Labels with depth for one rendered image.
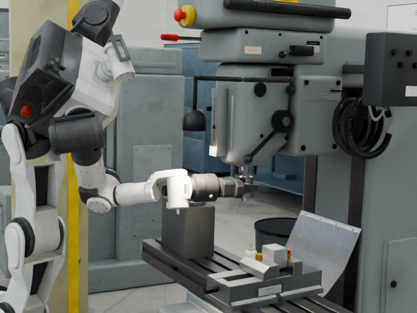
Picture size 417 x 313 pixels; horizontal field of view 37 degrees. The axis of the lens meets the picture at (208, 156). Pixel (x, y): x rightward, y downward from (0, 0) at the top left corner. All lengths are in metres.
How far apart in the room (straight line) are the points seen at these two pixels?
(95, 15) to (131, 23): 9.60
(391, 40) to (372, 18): 5.73
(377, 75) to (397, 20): 5.47
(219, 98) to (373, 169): 0.58
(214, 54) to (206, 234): 0.68
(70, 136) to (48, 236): 0.54
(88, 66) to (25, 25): 1.56
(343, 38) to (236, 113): 0.44
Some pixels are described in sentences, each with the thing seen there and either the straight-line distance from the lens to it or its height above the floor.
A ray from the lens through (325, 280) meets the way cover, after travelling 2.18.
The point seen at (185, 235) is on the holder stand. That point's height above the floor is 1.02.
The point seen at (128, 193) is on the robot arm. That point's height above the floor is 1.21.
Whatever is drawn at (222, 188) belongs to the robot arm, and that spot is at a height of 1.24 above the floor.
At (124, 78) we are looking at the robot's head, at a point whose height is 1.57.
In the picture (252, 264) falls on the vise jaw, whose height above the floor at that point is 1.03.
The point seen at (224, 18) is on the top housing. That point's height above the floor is 1.75.
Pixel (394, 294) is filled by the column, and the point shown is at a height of 0.86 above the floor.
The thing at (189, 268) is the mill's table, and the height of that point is 0.93.
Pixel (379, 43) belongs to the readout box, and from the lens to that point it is 1.87.
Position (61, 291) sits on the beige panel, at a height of 0.33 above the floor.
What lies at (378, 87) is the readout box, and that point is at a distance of 1.86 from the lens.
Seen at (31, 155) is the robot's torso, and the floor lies 1.29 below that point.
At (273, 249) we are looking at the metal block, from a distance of 1.91.
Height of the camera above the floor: 1.60
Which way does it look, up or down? 8 degrees down
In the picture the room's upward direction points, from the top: 2 degrees clockwise
